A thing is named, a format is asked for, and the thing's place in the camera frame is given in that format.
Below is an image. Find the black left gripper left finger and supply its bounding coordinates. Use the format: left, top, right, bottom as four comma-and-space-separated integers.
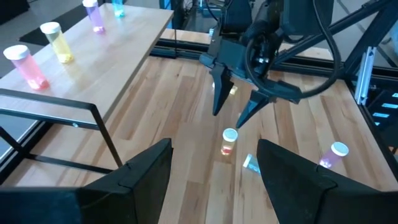
76, 138, 174, 224

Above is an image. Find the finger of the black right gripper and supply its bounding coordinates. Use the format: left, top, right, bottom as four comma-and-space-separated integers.
212, 63, 234, 116
235, 90, 277, 129

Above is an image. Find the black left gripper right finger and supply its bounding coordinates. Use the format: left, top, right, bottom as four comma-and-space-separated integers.
257, 139, 398, 224

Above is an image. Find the purple medicine bottle white cap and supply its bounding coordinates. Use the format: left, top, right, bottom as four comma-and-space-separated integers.
81, 0, 106, 34
318, 141, 350, 169

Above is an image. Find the blue medicine bottle white cap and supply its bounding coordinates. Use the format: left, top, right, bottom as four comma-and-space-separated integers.
111, 0, 126, 19
242, 153, 262, 175

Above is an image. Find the pink medicine bottle white cap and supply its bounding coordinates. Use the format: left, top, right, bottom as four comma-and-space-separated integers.
2, 44, 50, 91

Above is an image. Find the wooden shelf board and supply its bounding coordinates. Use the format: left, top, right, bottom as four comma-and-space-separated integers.
0, 2, 174, 125

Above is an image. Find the silver aluminium extrusion piece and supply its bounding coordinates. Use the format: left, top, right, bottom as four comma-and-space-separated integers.
354, 45, 377, 106

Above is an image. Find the black device with blue lights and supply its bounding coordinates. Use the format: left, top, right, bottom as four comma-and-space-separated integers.
366, 90, 398, 131

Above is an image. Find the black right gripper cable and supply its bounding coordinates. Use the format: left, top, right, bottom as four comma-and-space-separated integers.
244, 0, 342, 101

